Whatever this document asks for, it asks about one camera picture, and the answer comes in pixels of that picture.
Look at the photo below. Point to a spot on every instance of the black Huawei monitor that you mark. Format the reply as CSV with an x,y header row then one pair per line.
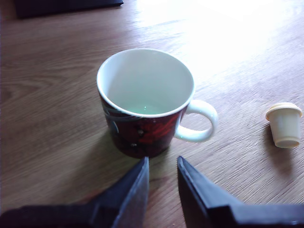
x,y
71,8

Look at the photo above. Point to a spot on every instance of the dark red patterned mug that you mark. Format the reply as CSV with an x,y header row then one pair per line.
x,y
142,83

